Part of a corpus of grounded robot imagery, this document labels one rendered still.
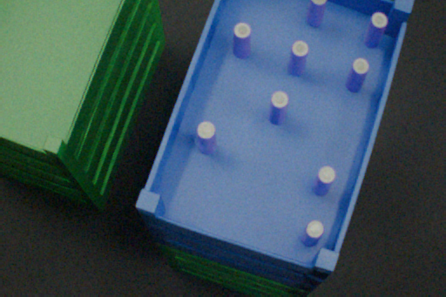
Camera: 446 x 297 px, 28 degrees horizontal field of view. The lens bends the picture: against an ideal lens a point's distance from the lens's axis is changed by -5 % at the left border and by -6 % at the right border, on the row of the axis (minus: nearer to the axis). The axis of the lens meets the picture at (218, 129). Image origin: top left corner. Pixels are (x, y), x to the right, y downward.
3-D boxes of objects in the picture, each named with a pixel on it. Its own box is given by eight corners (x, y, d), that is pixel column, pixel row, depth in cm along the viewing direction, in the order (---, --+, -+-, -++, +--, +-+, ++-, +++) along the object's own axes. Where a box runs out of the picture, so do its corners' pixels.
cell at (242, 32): (236, 41, 100) (236, 18, 94) (252, 45, 100) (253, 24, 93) (231, 56, 99) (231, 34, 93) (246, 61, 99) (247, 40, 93)
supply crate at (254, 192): (234, -31, 103) (234, -61, 95) (403, 25, 101) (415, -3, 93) (141, 219, 95) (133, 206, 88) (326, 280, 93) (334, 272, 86)
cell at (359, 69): (348, 74, 99) (354, 54, 93) (363, 79, 99) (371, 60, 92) (343, 89, 98) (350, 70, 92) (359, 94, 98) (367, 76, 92)
